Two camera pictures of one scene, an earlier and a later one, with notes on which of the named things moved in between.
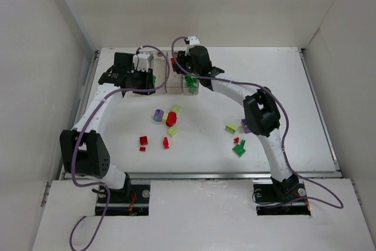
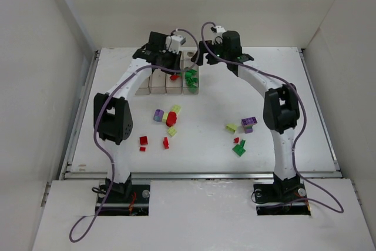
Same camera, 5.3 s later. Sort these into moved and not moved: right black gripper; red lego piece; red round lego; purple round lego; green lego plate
Moved: right black gripper; red lego piece
Not moved: red round lego; green lego plate; purple round lego
